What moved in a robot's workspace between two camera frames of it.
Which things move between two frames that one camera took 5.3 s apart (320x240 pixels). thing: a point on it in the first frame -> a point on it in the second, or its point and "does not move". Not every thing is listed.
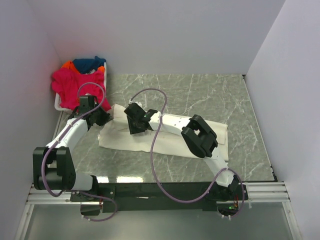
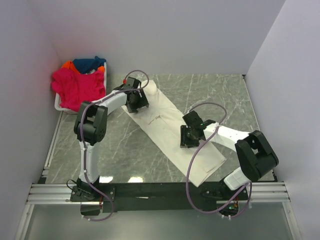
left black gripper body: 101,116 -> 138,102
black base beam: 156,196 does not move
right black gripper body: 133,126 -> 187,138
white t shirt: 115,133 -> 161,122
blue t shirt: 85,65 does not move
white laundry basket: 57,104 does not move
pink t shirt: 69,85 does not move
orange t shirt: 69,65 does not move
